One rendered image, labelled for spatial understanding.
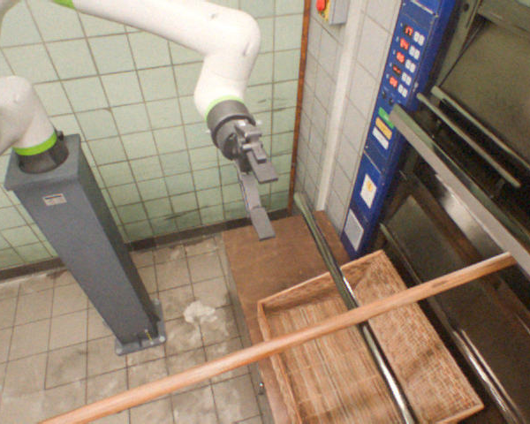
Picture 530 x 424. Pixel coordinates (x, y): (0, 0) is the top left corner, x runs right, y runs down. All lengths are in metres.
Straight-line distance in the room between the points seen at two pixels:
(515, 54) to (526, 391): 0.76
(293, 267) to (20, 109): 1.12
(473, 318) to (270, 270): 0.80
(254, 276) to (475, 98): 1.05
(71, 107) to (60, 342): 1.24
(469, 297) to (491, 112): 0.50
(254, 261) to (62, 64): 1.12
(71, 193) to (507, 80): 1.18
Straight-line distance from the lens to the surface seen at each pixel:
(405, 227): 1.29
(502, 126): 0.92
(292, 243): 1.69
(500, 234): 0.78
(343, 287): 0.89
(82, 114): 1.86
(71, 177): 1.22
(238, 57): 0.77
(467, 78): 0.99
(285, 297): 1.38
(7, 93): 1.15
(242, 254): 1.65
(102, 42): 1.70
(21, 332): 2.48
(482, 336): 1.16
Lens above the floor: 1.92
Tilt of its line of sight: 48 degrees down
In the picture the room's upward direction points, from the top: straight up
